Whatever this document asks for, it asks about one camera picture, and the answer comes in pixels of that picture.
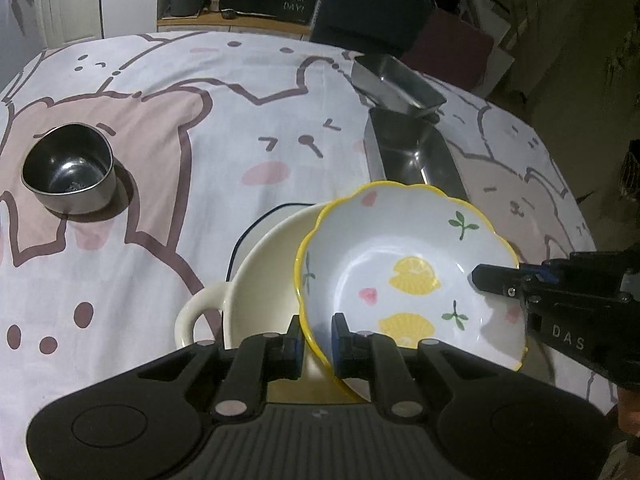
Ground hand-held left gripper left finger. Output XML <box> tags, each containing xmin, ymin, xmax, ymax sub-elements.
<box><xmin>135</xmin><ymin>316</ymin><xmax>303</xmax><ymax>419</ymax></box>

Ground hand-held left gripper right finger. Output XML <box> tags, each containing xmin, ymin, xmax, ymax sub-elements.
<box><xmin>331</xmin><ymin>312</ymin><xmax>506</xmax><ymax>419</ymax></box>

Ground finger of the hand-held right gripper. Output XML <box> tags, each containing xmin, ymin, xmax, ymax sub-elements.
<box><xmin>467</xmin><ymin>262</ymin><xmax>533</xmax><ymax>298</ymax></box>

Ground cream bowl with handle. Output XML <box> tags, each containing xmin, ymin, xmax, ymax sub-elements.
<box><xmin>174</xmin><ymin>202</ymin><xmax>371</xmax><ymax>405</ymax></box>

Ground yellow rim flower bowl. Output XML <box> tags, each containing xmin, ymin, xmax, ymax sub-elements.
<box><xmin>295</xmin><ymin>180</ymin><xmax>530</xmax><ymax>403</ymax></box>

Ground stainless steel rectangular tray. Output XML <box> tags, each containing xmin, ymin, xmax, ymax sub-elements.
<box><xmin>351</xmin><ymin>54</ymin><xmax>447</xmax><ymax>120</ymax></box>
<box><xmin>364</xmin><ymin>107</ymin><xmax>468</xmax><ymax>206</ymax></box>

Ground round stainless steel bowl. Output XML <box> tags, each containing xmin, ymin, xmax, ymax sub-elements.
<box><xmin>20</xmin><ymin>122</ymin><xmax>117</xmax><ymax>215</ymax></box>

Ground person's right hand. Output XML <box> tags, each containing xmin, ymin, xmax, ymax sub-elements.
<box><xmin>617</xmin><ymin>384</ymin><xmax>640</xmax><ymax>442</ymax></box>

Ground maroon chair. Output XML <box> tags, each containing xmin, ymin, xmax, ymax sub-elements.
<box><xmin>402</xmin><ymin>7</ymin><xmax>496</xmax><ymax>95</ymax></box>

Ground cartoon bear printed tablecloth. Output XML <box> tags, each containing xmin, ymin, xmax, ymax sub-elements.
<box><xmin>0</xmin><ymin>30</ymin><xmax>613</xmax><ymax>480</ymax></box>

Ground dark blue storage box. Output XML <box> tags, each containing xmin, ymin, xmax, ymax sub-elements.
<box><xmin>309</xmin><ymin>0</ymin><xmax>433</xmax><ymax>57</ymax></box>

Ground wooden bench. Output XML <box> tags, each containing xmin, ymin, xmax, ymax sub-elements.
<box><xmin>156</xmin><ymin>10</ymin><xmax>312</xmax><ymax>42</ymax></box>

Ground white kitchen cabinets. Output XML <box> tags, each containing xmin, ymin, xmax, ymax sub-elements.
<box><xmin>30</xmin><ymin>0</ymin><xmax>103</xmax><ymax>51</ymax></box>

